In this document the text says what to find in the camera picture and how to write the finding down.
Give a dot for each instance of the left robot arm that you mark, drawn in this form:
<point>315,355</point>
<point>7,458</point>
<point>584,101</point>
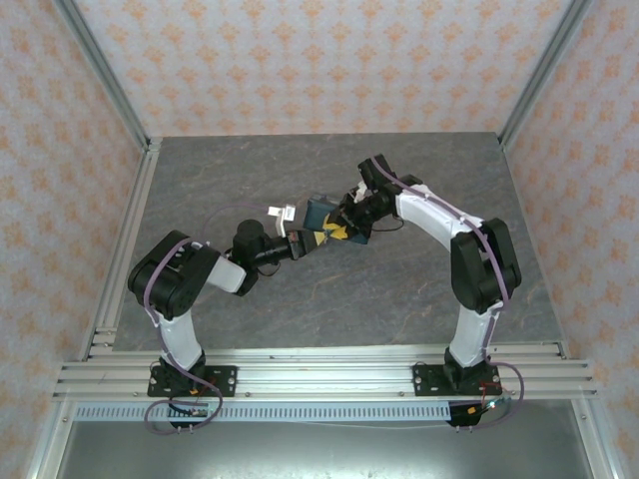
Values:
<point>175,339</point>

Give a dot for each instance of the aluminium frame post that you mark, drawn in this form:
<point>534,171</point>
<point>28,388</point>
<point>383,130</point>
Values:
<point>100,70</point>
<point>544,65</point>

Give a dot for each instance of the starry night tin box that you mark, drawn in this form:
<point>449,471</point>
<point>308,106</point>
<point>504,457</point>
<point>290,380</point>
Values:
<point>317,212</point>

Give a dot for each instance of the small circuit board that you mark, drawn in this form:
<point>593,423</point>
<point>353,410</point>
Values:
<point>199,412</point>
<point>494,404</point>

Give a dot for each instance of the grey metal lower shelf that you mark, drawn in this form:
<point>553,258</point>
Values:
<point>324,449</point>

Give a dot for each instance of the wide aluminium base rail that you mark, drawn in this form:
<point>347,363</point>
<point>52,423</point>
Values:
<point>324,384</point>

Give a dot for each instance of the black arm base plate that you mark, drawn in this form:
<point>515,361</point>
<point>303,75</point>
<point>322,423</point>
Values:
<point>427,381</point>
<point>224,381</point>

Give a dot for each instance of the narrow aluminium table rail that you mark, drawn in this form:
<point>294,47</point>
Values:
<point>324,350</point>

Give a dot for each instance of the aluminium frame leg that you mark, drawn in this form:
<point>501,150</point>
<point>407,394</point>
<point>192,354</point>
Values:
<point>596,444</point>
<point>47,444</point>

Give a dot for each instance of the aluminium side rail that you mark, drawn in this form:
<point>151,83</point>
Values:
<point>130,239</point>

